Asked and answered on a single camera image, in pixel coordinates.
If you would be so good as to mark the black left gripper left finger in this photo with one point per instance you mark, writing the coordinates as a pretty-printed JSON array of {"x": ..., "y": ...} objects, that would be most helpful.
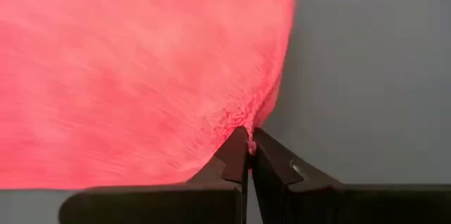
[{"x": 197, "y": 203}]

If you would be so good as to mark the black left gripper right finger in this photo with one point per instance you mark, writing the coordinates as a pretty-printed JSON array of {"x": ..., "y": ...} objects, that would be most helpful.
[{"x": 317, "y": 203}]

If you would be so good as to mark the pink terry towel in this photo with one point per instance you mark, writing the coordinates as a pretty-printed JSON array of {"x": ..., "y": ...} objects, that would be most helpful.
[{"x": 123, "y": 76}]

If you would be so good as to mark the grey table mat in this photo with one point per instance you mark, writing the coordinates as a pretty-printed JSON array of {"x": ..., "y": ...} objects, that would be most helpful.
[{"x": 370, "y": 76}]

